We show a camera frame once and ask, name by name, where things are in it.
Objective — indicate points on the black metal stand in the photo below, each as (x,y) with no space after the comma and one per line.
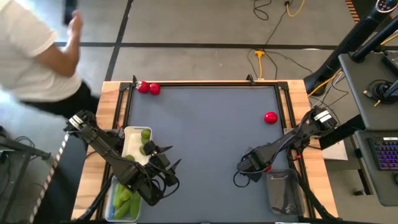
(25,148)

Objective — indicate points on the red toy tomato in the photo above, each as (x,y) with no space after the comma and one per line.
(270,118)
(142,87)
(155,89)

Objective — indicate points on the black frame clamp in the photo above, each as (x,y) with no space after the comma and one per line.
(134,81)
(250,80)

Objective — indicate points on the black and white striped tape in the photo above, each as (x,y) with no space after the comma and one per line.
(57,161)

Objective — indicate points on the clear plastic bin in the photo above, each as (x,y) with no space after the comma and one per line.
(109,208)

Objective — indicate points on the person's hand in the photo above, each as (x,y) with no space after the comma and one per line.
(76,28)

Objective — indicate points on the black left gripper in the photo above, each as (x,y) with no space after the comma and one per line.
(160,161)

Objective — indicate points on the backlit black keyboard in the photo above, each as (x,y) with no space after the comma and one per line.
(385,154)

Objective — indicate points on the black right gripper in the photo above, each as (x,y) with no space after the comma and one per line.
(252,161)

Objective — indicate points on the dark floor mat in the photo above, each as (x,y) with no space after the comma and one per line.
(68,186)

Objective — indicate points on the cream white plastic basket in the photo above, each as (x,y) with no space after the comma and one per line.
(132,141)

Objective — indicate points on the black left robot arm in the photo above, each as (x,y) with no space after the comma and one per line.
(102,146)

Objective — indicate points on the white flat box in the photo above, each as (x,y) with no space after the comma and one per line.
(337,152)

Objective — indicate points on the person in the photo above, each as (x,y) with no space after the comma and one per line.
(25,62)

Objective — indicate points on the black slanted pole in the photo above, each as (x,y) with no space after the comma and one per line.
(373,42)

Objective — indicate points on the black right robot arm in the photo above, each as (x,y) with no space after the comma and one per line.
(289,140)

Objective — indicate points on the black handheld device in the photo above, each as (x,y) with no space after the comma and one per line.
(70,11)

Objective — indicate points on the smoky grey plastic bin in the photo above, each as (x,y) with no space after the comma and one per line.
(286,196)

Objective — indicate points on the person's forearm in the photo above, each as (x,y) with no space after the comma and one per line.
(59,60)

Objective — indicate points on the black ribbed tower fan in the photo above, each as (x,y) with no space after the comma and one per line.
(351,40)

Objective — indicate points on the grey keyboard desk top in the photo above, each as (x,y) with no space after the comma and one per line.
(385,186)

